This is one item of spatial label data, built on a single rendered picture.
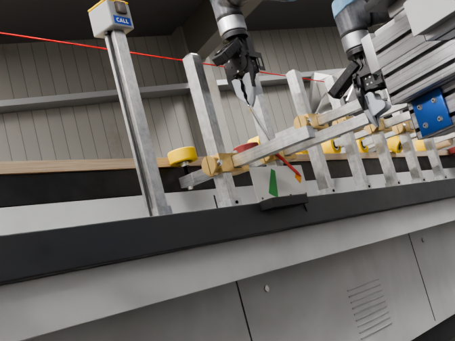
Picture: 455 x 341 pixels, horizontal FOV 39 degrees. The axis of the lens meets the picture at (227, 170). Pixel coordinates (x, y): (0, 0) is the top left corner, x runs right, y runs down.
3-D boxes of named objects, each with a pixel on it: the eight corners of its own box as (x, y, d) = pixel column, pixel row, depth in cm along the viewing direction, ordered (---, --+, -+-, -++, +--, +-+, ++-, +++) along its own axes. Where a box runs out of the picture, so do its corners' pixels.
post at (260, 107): (296, 211, 182) (252, 56, 189) (290, 212, 179) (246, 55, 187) (286, 214, 184) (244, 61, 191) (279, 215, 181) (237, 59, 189)
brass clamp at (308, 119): (331, 128, 210) (327, 113, 211) (309, 126, 200) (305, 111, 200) (315, 134, 214) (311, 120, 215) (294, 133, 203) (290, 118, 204)
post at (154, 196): (172, 214, 142) (127, 30, 150) (157, 216, 139) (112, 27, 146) (159, 219, 145) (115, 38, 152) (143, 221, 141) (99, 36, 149)
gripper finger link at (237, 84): (261, 108, 173) (252, 76, 174) (248, 107, 168) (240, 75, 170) (252, 112, 175) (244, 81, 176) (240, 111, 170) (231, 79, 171)
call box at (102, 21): (135, 31, 150) (128, 1, 151) (113, 27, 144) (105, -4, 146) (116, 44, 154) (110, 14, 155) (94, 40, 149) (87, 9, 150)
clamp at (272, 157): (297, 158, 189) (292, 142, 190) (271, 159, 179) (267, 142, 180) (282, 164, 193) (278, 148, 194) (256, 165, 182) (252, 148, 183)
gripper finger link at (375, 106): (388, 120, 162) (378, 86, 164) (368, 128, 166) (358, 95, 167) (393, 120, 165) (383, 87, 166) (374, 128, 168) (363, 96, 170)
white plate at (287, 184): (311, 196, 188) (301, 164, 190) (259, 203, 168) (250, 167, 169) (309, 197, 188) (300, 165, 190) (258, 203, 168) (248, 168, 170)
